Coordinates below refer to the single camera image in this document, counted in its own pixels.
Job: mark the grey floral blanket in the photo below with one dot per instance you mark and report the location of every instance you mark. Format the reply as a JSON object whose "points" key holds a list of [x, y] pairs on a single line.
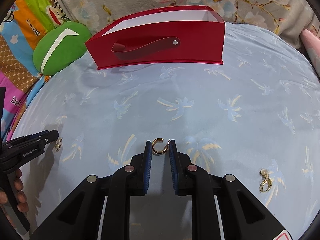
{"points": [[250, 0]]}

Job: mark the colourful cartoon blanket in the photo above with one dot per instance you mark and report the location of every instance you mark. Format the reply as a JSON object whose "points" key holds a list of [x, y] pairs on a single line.
{"points": [[20, 42]]}

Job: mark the pink cartoon pillow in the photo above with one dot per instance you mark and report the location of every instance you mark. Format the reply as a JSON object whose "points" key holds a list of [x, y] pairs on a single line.
{"points": [[312, 52]]}

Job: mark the red box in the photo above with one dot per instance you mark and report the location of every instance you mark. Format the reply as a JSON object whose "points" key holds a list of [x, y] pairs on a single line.
{"points": [[195, 47]]}

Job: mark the green round cushion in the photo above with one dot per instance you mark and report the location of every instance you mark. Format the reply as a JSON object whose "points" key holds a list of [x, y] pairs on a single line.
{"points": [[62, 47]]}

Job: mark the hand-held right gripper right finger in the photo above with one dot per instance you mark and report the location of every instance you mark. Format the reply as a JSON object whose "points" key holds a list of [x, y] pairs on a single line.
{"points": [[173, 170]]}

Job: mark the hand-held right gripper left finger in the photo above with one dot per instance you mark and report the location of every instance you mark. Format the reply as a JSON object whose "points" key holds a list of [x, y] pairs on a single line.
{"points": [[148, 170]]}

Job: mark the person's left hand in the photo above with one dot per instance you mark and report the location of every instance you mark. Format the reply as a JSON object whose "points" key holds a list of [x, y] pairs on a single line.
{"points": [[20, 182]]}

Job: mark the dark flat object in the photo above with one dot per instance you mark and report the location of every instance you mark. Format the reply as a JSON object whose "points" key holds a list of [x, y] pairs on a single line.
{"points": [[2, 112]]}

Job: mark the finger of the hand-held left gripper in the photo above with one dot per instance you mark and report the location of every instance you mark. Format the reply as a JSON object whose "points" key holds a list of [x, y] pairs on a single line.
{"points": [[51, 136], [22, 138]]}

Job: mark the gold hoop earring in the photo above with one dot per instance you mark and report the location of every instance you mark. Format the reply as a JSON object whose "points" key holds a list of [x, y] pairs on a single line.
{"points": [[155, 147]]}

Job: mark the gold pearl dangle earring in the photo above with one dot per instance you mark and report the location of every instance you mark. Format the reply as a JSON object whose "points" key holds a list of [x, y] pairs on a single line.
{"points": [[59, 145], [264, 183]]}

